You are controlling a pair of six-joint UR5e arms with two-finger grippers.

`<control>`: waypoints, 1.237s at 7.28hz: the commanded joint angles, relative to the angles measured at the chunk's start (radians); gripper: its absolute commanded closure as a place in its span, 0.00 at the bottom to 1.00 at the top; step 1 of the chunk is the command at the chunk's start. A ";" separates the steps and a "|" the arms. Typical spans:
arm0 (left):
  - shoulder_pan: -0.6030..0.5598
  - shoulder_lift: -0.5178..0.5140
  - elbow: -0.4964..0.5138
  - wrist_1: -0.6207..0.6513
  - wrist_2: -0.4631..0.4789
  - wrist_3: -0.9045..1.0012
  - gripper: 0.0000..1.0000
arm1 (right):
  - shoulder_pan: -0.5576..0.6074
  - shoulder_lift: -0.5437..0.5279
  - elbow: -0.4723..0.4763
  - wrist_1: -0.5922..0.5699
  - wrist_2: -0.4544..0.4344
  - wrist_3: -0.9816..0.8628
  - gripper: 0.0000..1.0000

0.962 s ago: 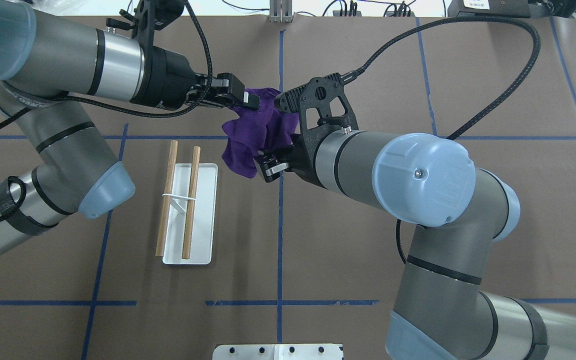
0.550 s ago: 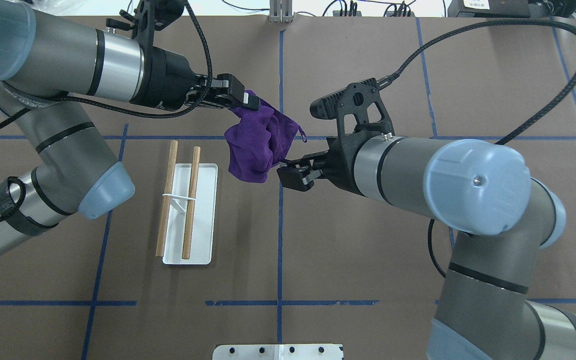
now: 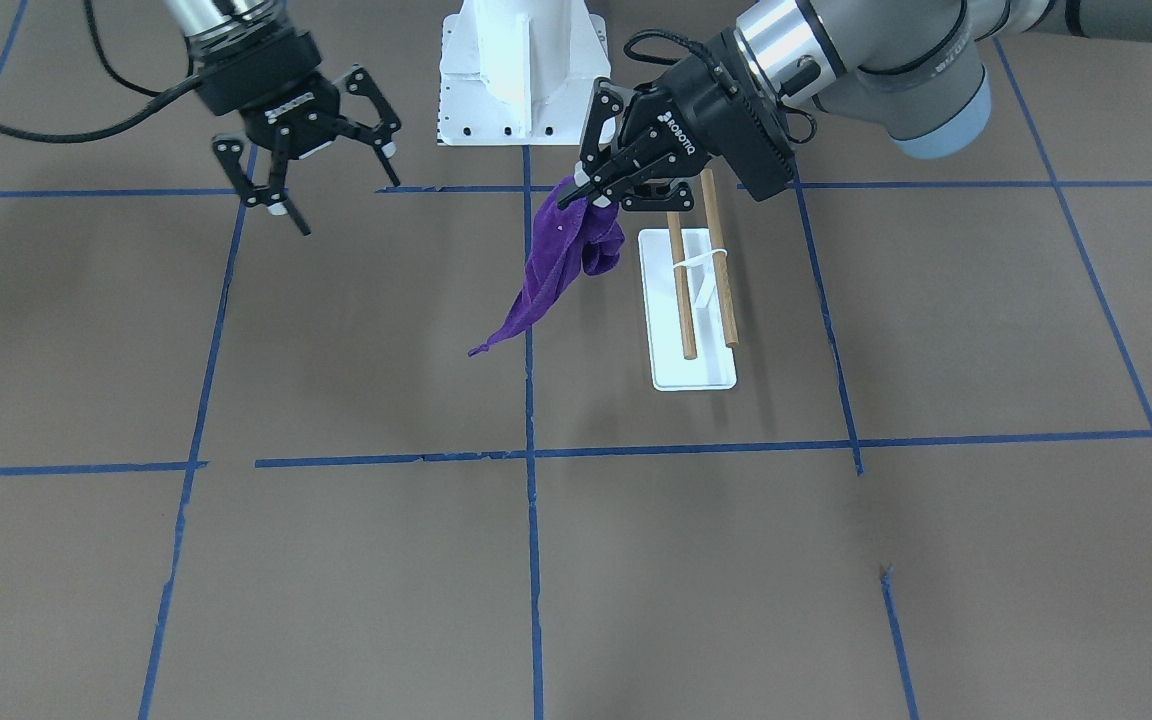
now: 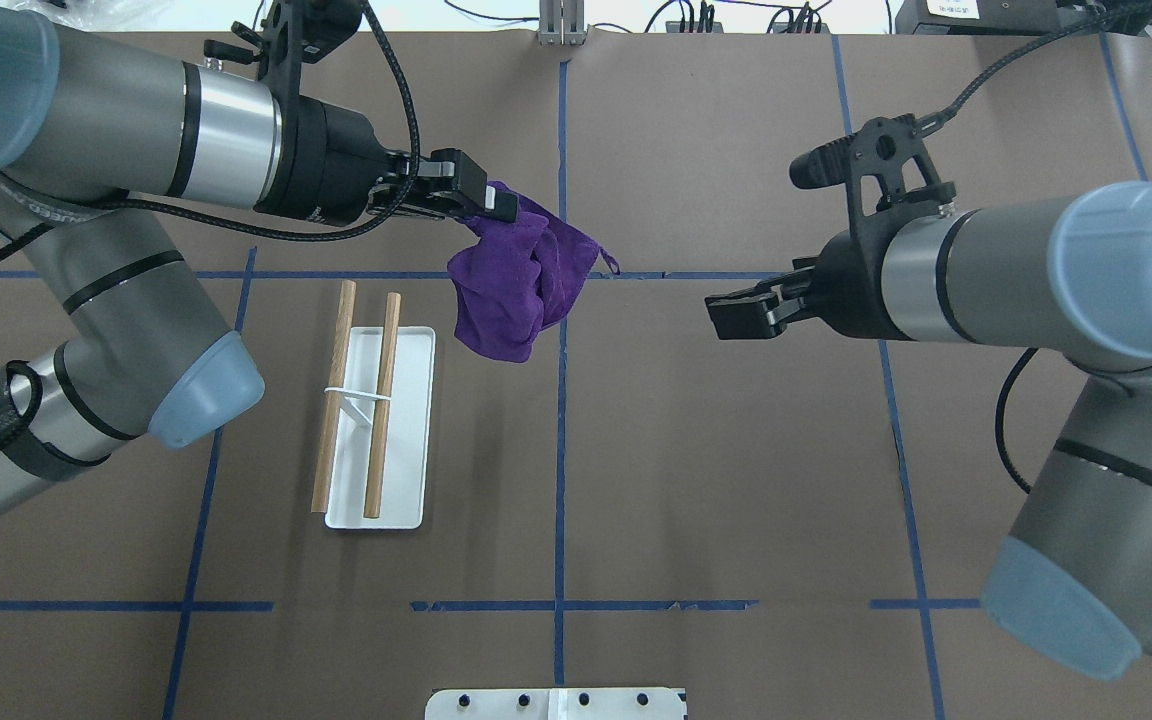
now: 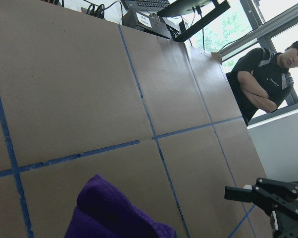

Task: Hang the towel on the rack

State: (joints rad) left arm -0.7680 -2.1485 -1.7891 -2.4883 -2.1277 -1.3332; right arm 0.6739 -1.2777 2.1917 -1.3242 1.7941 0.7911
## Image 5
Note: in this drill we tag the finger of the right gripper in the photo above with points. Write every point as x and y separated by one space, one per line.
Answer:
283 222
269 195

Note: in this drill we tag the standing person in black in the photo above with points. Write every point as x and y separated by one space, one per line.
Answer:
260 80

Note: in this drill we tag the black keyboard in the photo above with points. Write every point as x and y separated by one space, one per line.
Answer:
151 5

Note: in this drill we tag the lower orange power strip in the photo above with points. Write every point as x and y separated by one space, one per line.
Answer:
94 10

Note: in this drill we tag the black computer box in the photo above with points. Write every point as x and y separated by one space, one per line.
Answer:
147 23

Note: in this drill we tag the purple towel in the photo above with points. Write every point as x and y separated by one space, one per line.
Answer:
103 211

